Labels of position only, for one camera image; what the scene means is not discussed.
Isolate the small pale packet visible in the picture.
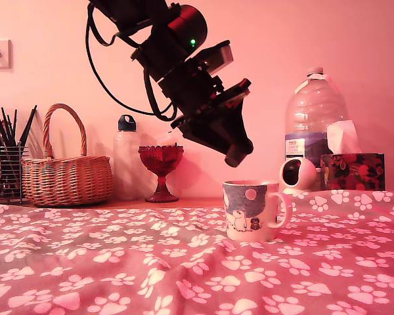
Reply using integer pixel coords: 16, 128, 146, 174
156, 130, 180, 148

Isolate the white tissue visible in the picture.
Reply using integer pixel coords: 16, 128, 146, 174
326, 120, 362, 155

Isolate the white cartoon print mug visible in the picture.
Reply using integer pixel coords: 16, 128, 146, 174
222, 179, 294, 243

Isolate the small white round camera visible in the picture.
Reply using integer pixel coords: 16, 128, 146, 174
278, 157, 318, 197

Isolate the paw print fleece cloth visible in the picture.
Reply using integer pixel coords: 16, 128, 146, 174
0, 190, 394, 315

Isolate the white wall switch plate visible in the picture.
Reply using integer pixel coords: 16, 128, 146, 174
0, 39, 13, 70

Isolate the wicker basket with handle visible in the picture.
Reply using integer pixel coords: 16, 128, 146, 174
22, 104, 114, 207

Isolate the floral tissue box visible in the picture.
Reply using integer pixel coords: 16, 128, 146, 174
320, 153, 387, 192

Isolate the wire utensil rack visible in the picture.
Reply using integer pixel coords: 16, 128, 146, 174
0, 146, 30, 206

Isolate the large clear water bottle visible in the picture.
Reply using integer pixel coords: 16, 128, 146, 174
284, 68, 349, 171

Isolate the red glass goblet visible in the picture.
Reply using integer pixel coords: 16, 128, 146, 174
138, 145, 185, 203

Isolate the white bottle with dark cap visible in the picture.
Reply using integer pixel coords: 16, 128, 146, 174
114, 114, 144, 201

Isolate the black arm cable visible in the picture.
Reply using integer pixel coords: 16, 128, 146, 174
84, 1, 159, 116
143, 67, 178, 122

